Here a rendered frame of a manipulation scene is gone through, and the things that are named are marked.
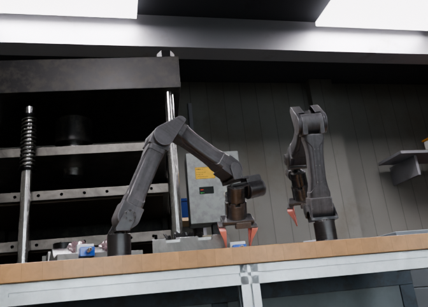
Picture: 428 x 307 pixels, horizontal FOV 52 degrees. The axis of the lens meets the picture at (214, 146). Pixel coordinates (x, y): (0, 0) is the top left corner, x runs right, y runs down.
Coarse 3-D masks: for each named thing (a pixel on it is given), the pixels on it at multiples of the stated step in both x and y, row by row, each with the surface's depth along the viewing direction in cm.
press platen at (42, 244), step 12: (36, 240) 219; (48, 240) 220; (60, 240) 221; (72, 240) 221; (84, 240) 224; (96, 240) 222; (132, 240) 224; (144, 240) 225; (0, 252) 216; (12, 252) 218
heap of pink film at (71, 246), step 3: (105, 240) 159; (69, 243) 153; (72, 243) 151; (75, 243) 152; (78, 243) 152; (81, 243) 153; (84, 243) 153; (102, 243) 157; (105, 243) 155; (69, 246) 150; (72, 246) 149; (75, 246) 149; (99, 246) 155; (102, 246) 155; (105, 246) 153; (69, 249) 150; (72, 249) 149; (75, 249) 148; (102, 249) 153; (105, 249) 152; (72, 252) 147; (75, 252) 147
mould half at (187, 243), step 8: (152, 240) 146; (160, 240) 147; (184, 240) 147; (192, 240) 148; (200, 240) 148; (208, 240) 148; (216, 240) 149; (152, 248) 146; (160, 248) 146; (168, 248) 146; (176, 248) 146; (184, 248) 147; (192, 248) 147; (200, 248) 147; (208, 248) 147
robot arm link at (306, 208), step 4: (308, 204) 135; (304, 208) 135; (308, 208) 133; (304, 212) 135; (308, 212) 133; (336, 212) 132; (308, 216) 133; (312, 216) 131; (332, 216) 131; (336, 216) 131; (308, 220) 134; (312, 220) 131; (316, 220) 131
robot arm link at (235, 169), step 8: (232, 168) 138; (240, 168) 140; (232, 176) 138; (240, 176) 139; (248, 176) 142; (256, 176) 144; (224, 184) 143; (256, 184) 142; (264, 184) 143; (256, 192) 141; (264, 192) 143
